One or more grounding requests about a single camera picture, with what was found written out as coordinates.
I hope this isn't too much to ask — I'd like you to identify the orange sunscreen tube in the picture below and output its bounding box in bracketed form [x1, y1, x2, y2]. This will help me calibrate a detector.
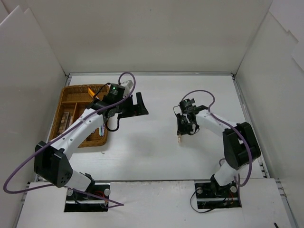
[87, 88, 95, 99]

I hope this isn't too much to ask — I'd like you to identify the brown eyeshadow palette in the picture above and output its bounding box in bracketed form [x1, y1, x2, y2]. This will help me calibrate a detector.
[58, 112, 70, 134]

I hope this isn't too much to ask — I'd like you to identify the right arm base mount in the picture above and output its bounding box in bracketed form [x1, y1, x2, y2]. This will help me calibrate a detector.
[190, 181, 242, 214]

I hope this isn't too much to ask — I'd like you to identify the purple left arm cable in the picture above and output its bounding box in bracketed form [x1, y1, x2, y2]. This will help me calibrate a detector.
[3, 72, 136, 209]

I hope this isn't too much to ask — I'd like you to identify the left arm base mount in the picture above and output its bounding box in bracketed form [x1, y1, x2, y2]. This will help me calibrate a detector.
[64, 181, 112, 212]

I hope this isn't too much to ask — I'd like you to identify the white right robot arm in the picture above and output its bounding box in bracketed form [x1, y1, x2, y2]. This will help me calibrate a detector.
[175, 99, 261, 196]

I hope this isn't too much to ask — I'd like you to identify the wicker organizer basket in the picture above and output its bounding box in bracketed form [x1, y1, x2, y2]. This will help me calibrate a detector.
[49, 84, 109, 140]

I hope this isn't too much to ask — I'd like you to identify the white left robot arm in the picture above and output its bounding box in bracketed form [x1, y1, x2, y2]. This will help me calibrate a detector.
[34, 80, 148, 199]

